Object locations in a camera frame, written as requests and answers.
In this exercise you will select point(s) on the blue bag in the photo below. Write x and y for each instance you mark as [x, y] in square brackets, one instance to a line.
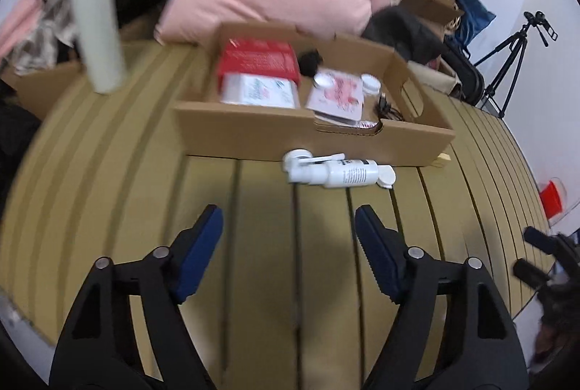
[473, 13]

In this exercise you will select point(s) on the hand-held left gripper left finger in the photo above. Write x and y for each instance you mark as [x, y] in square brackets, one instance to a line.
[201, 256]

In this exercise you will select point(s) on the small black object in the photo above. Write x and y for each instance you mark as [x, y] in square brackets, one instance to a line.
[310, 61]

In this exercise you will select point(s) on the pink patterned pouch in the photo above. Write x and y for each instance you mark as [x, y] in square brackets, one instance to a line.
[337, 97]

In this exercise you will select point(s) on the red container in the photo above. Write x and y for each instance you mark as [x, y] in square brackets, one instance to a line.
[553, 197]

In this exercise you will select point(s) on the open brown cardboard box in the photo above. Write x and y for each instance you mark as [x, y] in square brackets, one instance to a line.
[426, 9]

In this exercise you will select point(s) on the black jacket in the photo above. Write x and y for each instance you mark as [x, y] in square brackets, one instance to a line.
[403, 31]

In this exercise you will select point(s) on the shallow cardboard tray box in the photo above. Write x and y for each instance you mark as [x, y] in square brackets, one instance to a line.
[272, 136]

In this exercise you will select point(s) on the small yellow block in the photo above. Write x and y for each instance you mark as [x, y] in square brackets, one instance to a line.
[442, 160]

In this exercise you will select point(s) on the pink bag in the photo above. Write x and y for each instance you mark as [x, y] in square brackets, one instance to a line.
[18, 20]

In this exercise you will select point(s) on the white spray bottle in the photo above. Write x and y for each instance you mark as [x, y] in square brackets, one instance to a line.
[344, 172]

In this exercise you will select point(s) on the tan slatted folding table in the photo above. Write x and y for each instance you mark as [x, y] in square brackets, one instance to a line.
[281, 263]

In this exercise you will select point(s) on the black tripod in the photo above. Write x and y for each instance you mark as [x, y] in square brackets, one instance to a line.
[507, 63]

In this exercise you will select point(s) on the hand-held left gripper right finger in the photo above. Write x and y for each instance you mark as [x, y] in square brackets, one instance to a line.
[379, 256]

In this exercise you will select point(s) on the clear jar with white label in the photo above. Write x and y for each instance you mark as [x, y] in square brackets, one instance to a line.
[260, 90]

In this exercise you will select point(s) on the white thermos bottle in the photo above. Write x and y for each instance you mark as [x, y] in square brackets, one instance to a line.
[97, 31]

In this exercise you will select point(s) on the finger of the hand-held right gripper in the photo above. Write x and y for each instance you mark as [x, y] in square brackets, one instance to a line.
[530, 272]
[541, 239]

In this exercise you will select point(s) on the black suitcase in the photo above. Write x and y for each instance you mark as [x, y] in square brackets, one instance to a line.
[466, 72]

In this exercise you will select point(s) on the red cardboard box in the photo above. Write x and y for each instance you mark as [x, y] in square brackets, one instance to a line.
[258, 59]

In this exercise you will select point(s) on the woven rattan ball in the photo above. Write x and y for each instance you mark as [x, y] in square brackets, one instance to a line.
[446, 7]

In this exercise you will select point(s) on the beige clothes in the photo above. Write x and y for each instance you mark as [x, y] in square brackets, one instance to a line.
[45, 27]

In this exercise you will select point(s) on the small white round jar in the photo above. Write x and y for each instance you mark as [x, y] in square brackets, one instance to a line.
[322, 80]
[370, 84]

